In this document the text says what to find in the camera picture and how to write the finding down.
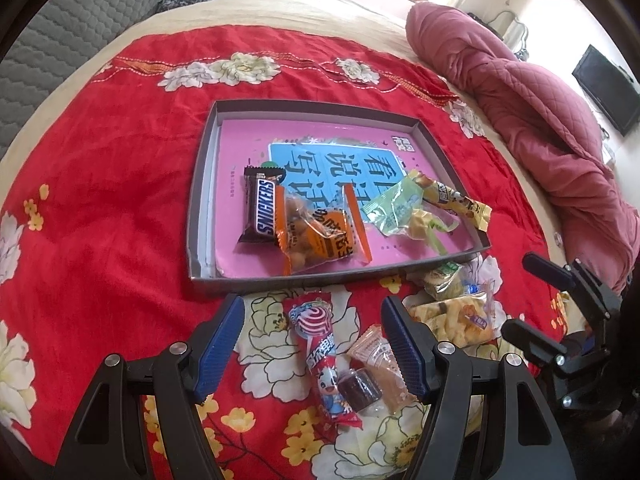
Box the orange cracker snack packet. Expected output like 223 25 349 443
408 292 494 349

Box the red lollipop cone packet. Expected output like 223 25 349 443
283 292 362 429

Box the green and yellow candy packet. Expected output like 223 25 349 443
362 176 459 256

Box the orange peanut snack bag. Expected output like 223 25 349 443
274 183 372 275

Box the clear brown biscuit packet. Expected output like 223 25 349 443
347 324 416 413

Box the grey cardboard tray box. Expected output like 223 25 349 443
186 100 490 294

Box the round cake green label packet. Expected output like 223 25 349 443
408 261 468 301

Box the dark jelly candy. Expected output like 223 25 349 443
337 368 382 413

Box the blue wrapped candy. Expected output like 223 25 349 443
462 282 486 296

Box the pink quilted comforter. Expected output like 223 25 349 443
406 2 639 292

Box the yellow cartoon snack packet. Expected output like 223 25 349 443
408 169 492 232

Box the Snickers chocolate bar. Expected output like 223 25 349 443
239 166 286 244

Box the red floral blanket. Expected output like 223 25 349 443
1 25 568 479

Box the pink and blue book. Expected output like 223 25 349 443
210 118 458 278

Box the black television monitor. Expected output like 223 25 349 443
572 44 639 136

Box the grey quilted sofa cover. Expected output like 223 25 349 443
1 0 160 153

